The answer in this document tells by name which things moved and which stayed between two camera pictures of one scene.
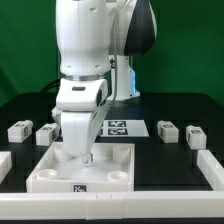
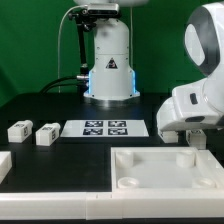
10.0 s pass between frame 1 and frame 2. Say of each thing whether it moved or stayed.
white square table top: moved
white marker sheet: stayed
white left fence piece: stayed
